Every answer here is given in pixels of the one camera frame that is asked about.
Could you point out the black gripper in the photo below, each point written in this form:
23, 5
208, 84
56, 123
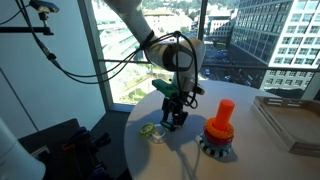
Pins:
175, 105

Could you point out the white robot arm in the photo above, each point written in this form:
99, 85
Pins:
133, 16

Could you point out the dark window railing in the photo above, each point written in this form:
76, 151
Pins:
233, 66

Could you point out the black blue tool pile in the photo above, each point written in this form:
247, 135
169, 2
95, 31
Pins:
80, 146

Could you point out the wooden tray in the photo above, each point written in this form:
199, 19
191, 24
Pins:
293, 126

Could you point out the black cart top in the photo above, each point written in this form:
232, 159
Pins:
46, 136

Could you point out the white rounded object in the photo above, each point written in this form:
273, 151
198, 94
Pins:
16, 160

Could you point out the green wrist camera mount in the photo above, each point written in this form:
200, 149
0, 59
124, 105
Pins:
165, 87

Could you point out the grey blue stand camera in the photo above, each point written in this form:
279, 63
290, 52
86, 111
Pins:
43, 6

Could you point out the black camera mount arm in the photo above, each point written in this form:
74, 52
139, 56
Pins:
20, 30

